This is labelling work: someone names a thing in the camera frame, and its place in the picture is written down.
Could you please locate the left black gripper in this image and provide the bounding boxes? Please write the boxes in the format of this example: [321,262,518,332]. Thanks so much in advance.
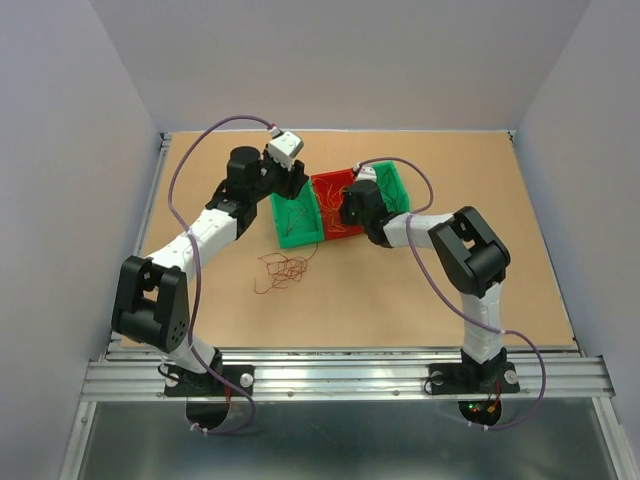
[250,142,310,203]

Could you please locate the green plastic bin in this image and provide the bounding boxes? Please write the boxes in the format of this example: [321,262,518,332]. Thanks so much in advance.
[372,161,410,213]
[270,180,324,249]

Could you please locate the red plastic bin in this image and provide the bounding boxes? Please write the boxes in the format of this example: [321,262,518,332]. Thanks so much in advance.
[311,169,363,241]

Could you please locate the orange wire bundle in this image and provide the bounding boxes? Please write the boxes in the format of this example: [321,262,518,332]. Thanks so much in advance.
[253,244,321,296]

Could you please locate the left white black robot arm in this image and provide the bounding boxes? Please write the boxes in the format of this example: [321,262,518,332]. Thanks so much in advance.
[111,146,309,394]

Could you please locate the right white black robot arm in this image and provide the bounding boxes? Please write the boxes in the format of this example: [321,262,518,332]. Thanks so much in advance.
[340,180,520,395]

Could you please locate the orange wires in red bin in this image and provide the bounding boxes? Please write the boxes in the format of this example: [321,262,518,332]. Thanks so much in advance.
[317,182,351,235]

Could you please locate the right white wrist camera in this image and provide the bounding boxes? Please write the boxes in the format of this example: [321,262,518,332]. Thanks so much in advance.
[352,163,377,182]

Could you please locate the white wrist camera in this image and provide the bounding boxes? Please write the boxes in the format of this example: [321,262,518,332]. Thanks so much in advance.
[352,163,377,182]
[266,125,304,171]

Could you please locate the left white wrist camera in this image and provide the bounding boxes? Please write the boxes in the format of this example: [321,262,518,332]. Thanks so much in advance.
[266,125,304,171]

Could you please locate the dark wires in right bin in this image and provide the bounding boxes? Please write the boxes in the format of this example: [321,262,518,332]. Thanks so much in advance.
[377,172,407,214]

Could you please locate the dark wires in bin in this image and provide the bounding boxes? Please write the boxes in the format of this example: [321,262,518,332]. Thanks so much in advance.
[377,172,407,214]
[282,202,316,236]

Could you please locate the dark wires in left bin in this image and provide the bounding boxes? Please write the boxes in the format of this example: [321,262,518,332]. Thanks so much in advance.
[282,202,316,236]

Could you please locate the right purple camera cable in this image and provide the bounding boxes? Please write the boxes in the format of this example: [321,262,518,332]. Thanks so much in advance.
[353,158,546,434]

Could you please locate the purple camera cable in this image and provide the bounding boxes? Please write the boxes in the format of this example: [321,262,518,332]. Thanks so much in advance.
[167,116,279,437]
[353,158,546,434]

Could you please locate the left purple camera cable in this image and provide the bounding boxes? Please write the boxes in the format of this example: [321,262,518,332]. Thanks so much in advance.
[167,116,279,437]

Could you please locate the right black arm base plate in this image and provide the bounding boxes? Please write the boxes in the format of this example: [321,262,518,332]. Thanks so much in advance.
[425,362,520,396]

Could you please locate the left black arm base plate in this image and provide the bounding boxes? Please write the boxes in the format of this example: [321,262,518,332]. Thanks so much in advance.
[157,364,254,398]

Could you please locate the aluminium mounting rail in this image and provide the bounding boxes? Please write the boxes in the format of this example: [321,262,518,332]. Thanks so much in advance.
[81,348,615,402]

